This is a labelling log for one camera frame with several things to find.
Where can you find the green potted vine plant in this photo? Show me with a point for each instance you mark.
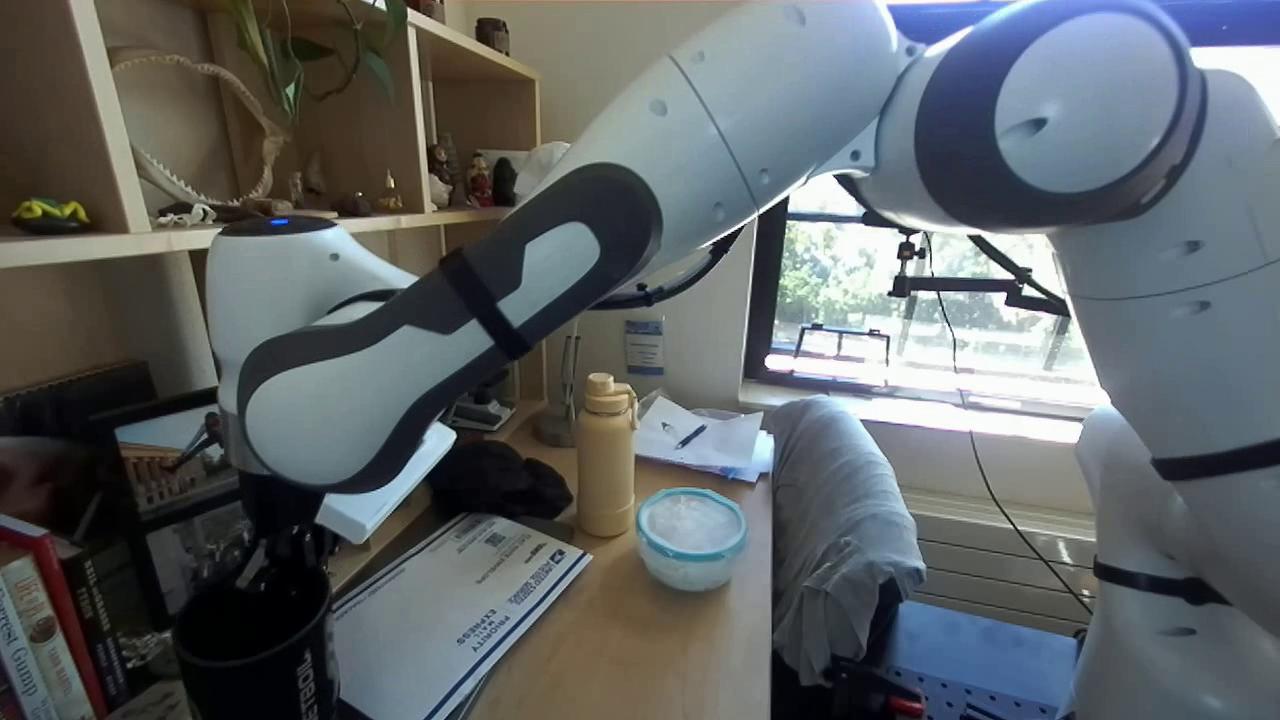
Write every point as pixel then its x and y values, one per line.
pixel 287 46

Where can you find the wooden shelf unit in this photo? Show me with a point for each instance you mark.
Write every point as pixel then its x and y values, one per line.
pixel 80 283

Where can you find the green toy figure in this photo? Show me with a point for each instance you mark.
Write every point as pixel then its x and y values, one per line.
pixel 48 215

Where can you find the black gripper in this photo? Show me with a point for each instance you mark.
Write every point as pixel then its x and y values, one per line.
pixel 280 512

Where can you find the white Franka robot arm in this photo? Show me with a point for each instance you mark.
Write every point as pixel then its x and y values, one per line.
pixel 801 121

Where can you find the small dark jar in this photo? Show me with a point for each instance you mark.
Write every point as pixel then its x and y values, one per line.
pixel 492 32

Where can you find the red spine book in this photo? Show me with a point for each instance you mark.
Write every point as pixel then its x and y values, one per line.
pixel 55 612

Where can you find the light blue lidded bowl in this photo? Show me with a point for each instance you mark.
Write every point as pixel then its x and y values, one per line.
pixel 689 540

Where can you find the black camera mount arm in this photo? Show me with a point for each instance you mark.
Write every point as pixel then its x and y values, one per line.
pixel 983 276

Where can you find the white paper sheet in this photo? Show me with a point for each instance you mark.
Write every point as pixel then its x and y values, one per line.
pixel 447 605

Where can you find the black cloth beanie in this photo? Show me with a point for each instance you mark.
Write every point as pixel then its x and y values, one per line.
pixel 502 482

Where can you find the black mug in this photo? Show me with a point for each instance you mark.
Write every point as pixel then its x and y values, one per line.
pixel 254 663

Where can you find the cream water bottle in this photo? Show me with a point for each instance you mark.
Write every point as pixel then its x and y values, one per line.
pixel 607 462

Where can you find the blue perforated plate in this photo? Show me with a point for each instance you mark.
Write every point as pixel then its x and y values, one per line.
pixel 983 667

